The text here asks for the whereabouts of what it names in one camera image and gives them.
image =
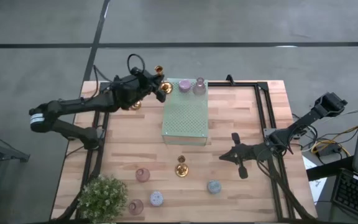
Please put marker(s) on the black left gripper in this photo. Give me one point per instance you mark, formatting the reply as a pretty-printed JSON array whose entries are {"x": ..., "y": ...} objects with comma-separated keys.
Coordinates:
[{"x": 132, "y": 90}]

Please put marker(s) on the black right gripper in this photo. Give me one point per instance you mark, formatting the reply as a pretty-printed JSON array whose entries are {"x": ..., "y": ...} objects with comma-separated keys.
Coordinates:
[{"x": 247, "y": 154}]

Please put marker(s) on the brass candlestick holder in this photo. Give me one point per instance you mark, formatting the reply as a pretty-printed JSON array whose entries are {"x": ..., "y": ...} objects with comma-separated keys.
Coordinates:
[
  {"x": 181, "y": 170},
  {"x": 136, "y": 106},
  {"x": 166, "y": 87}
]

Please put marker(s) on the white green-leaf ceramic candle holder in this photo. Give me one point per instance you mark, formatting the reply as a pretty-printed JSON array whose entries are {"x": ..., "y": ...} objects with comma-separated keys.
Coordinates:
[{"x": 214, "y": 187}]

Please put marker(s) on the white purple-patterned ceramic candle holder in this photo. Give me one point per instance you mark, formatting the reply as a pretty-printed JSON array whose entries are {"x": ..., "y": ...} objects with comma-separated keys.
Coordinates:
[{"x": 156, "y": 198}]

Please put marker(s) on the pink ribbed glass candle holder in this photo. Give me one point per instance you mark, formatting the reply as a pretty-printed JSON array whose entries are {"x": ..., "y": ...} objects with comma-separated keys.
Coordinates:
[
  {"x": 135, "y": 207},
  {"x": 142, "y": 175}
]

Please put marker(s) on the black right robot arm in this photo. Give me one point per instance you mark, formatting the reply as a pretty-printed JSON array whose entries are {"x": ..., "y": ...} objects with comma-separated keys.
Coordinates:
[{"x": 306, "y": 119}]

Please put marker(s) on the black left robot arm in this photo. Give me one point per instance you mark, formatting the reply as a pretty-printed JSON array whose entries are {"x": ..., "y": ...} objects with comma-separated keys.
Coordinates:
[{"x": 73, "y": 104}]

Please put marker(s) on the mauve round glass candle holder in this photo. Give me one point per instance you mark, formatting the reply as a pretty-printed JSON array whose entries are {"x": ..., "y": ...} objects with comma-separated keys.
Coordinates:
[{"x": 184, "y": 85}]

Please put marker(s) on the pink glass bottle-shaped holder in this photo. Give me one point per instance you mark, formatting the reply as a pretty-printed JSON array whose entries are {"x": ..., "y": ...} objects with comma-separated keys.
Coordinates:
[{"x": 199, "y": 87}]

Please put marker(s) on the green perforated metal shelf riser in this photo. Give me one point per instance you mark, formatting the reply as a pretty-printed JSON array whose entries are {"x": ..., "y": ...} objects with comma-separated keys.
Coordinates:
[{"x": 185, "y": 121}]

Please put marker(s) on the white paper sheet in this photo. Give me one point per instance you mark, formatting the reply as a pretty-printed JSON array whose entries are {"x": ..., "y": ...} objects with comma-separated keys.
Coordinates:
[{"x": 317, "y": 186}]

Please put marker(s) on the black desk bar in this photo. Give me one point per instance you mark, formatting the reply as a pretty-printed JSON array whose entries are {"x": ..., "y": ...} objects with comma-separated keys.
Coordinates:
[{"x": 328, "y": 169}]

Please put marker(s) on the green plant with white flowers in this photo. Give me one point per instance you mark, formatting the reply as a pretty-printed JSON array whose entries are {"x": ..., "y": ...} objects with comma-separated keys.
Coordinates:
[{"x": 102, "y": 199}]

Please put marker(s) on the black keyboard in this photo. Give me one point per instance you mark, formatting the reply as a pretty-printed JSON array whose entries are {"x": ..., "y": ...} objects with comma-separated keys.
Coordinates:
[{"x": 356, "y": 196}]

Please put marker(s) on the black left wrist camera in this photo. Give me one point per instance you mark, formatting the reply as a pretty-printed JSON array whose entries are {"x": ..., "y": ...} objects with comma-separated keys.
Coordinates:
[{"x": 138, "y": 72}]

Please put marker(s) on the black aluminium table frame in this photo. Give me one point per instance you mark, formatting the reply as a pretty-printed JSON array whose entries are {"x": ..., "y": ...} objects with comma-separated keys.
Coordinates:
[{"x": 238, "y": 84}]

